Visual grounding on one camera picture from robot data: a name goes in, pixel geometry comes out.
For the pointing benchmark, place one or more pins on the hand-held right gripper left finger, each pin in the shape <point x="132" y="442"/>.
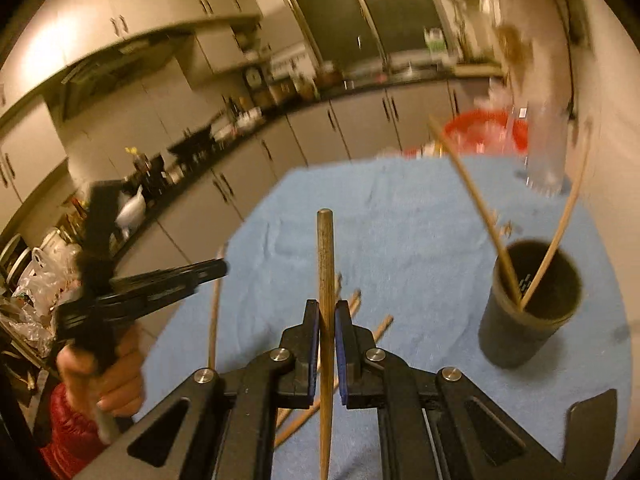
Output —
<point x="313" y="345"/>

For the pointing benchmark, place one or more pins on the person's left hand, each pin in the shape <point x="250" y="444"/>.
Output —
<point x="120" y="380"/>

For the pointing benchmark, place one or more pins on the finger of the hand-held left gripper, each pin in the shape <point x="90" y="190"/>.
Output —
<point x="175" y="274"/>
<point x="150" y="304"/>

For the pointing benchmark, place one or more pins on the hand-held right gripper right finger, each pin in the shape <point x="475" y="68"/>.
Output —
<point x="341" y="350"/>

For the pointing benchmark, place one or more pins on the white jug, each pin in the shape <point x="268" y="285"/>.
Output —
<point x="131" y="215"/>

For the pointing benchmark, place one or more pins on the kitchen base cabinets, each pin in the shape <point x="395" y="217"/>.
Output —
<point x="310" y="130"/>

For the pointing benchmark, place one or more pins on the range hood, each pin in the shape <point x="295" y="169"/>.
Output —
<point x="120" y="67"/>

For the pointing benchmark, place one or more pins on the black cup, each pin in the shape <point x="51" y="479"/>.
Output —
<point x="515" y="340"/>

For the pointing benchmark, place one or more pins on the person's left forearm red sleeve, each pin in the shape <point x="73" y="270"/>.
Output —
<point x="65" y="430"/>

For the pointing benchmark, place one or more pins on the wooden chopstick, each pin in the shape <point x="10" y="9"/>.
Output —
<point x="214" y="310"/>
<point x="355" y="299"/>
<point x="325" y="285"/>
<point x="475" y="195"/>
<point x="565" y="220"/>
<point x="382" y="327"/>

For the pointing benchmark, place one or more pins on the clear plastic pitcher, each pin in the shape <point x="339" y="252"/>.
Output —
<point x="545" y="160"/>

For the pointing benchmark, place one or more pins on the red plastic basket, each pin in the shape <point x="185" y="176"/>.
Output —
<point x="470" y="130"/>

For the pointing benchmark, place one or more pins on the dark window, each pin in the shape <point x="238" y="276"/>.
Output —
<point x="325" y="10"/>

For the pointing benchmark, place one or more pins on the kitchen wall cabinets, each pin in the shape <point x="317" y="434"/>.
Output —
<point x="90" y="10"/>

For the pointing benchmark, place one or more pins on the blue towel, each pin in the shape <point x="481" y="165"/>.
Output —
<point x="400" y="240"/>

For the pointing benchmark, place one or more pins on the pile of plastic bags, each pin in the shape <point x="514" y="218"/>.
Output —
<point x="35" y="280"/>

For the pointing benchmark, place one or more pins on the black wok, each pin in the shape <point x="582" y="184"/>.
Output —
<point x="192" y="147"/>

